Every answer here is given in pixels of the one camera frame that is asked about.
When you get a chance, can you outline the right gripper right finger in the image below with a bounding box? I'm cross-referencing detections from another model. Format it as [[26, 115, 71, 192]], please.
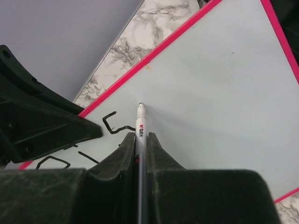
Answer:
[[147, 132, 194, 224]]

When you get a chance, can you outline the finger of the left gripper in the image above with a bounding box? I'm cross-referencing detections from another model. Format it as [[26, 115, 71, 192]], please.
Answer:
[[0, 45, 103, 163]]

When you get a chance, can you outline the black and white marker pen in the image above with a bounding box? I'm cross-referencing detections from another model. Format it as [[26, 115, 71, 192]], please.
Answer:
[[135, 103, 148, 224]]

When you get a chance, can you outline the pink framed whiteboard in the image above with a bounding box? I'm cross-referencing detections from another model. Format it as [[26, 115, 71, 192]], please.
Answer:
[[20, 0, 299, 202]]

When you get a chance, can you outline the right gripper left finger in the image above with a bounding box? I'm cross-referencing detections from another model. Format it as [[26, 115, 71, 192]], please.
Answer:
[[86, 133, 135, 224]]

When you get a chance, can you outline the black plastic toolbox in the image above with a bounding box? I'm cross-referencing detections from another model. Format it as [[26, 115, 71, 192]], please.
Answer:
[[270, 0, 299, 64]]

